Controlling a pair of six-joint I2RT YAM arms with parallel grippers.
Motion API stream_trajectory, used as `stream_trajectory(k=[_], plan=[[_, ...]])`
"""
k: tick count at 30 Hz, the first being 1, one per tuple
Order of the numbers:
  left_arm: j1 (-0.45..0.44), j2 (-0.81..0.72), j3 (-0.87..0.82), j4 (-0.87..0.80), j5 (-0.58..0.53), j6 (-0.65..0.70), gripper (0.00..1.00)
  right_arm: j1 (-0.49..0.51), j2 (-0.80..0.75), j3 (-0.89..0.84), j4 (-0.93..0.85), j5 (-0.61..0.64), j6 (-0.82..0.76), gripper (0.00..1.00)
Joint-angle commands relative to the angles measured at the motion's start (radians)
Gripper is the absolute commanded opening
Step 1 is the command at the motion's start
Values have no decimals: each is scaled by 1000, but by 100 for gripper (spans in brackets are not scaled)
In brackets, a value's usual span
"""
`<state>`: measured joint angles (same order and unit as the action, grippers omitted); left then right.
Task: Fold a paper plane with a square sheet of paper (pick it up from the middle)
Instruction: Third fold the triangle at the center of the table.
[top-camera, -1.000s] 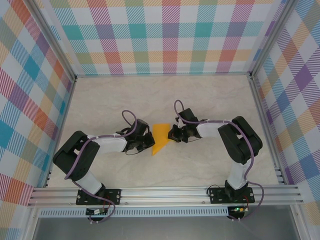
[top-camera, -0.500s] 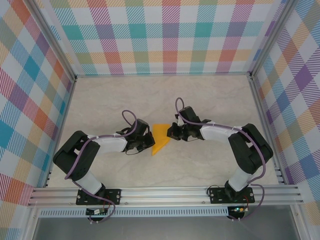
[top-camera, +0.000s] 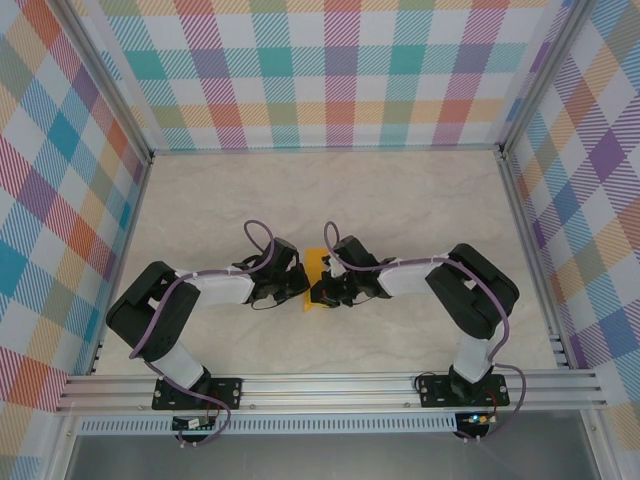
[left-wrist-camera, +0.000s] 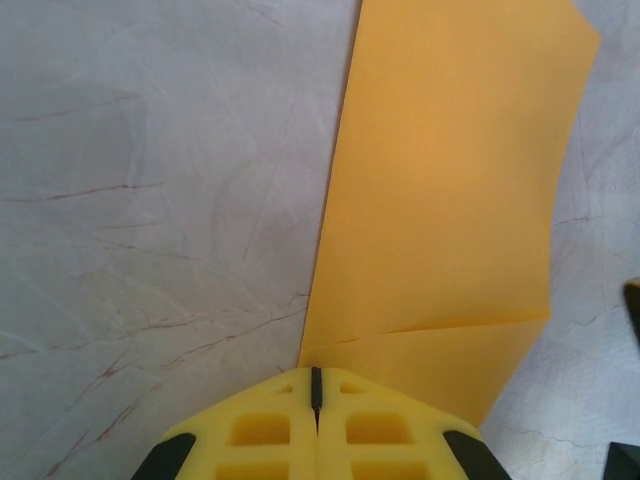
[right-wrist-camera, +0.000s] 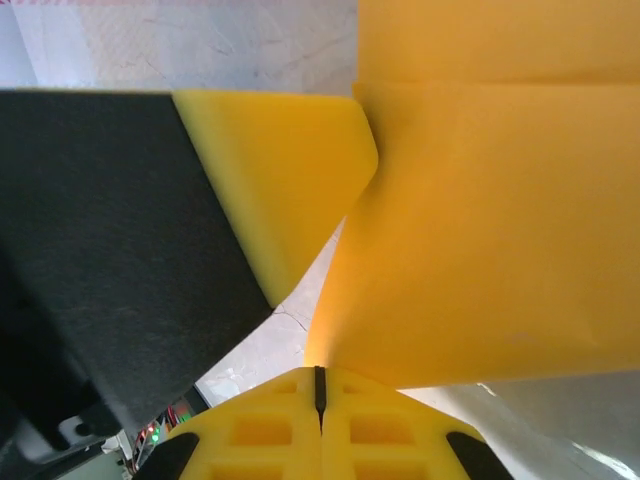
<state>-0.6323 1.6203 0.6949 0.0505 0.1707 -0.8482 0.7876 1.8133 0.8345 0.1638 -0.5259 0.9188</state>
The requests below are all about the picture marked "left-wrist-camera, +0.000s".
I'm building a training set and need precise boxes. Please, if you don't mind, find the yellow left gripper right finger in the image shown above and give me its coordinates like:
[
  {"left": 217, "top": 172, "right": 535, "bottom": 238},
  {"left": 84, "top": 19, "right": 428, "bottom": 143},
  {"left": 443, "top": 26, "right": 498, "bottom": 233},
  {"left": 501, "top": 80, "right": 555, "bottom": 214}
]
[{"left": 312, "top": 367, "right": 506, "bottom": 480}]

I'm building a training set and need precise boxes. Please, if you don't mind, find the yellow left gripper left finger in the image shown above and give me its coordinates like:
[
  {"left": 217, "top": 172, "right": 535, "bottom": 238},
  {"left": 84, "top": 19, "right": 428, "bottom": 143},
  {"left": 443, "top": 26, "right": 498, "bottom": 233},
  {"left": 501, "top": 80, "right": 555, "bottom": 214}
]
[{"left": 130, "top": 367, "right": 321, "bottom": 480}]

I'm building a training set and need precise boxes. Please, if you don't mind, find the orange cloth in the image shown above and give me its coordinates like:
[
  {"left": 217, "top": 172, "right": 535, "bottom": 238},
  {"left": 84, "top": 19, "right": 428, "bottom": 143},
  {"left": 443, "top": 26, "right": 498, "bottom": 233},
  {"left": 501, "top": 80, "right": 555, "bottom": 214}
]
[{"left": 298, "top": 0, "right": 602, "bottom": 431}]

